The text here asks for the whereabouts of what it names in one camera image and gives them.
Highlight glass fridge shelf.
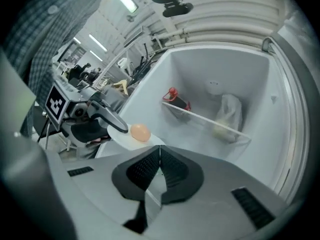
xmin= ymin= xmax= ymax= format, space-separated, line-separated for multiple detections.
xmin=160 ymin=100 xmax=253 ymax=150

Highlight long ceiling light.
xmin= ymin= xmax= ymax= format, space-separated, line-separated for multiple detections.
xmin=88 ymin=33 xmax=109 ymax=53
xmin=114 ymin=0 xmax=140 ymax=13

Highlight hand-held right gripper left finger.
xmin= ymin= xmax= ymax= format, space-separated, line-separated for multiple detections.
xmin=111 ymin=145 xmax=161 ymax=235

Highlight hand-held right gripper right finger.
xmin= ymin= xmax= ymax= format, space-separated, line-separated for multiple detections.
xmin=159 ymin=145 xmax=205 ymax=205

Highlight dark bottle with red cap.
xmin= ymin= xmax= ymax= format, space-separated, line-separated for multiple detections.
xmin=162 ymin=86 xmax=192 ymax=123

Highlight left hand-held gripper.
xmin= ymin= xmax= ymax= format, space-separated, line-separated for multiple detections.
xmin=45 ymin=82 xmax=129 ymax=145

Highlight black head camera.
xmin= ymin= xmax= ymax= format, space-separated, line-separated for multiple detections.
xmin=162 ymin=0 xmax=195 ymax=19

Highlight black folded stands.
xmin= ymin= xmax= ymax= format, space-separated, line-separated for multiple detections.
xmin=128 ymin=42 xmax=161 ymax=86

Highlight white plate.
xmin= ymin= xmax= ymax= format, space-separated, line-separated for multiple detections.
xmin=106 ymin=123 xmax=166 ymax=152

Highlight person's checked shirt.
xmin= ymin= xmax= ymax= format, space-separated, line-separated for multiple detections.
xmin=1 ymin=0 xmax=107 ymax=141

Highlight clear plastic bag of food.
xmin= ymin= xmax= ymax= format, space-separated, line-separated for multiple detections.
xmin=211 ymin=92 xmax=245 ymax=144

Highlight white fridge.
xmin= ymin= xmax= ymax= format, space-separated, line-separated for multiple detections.
xmin=95 ymin=30 xmax=316 ymax=206

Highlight yellow wooden chair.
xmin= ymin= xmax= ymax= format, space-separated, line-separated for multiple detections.
xmin=111 ymin=79 xmax=130 ymax=95

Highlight brown egg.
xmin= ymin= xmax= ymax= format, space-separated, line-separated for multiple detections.
xmin=130 ymin=123 xmax=152 ymax=143

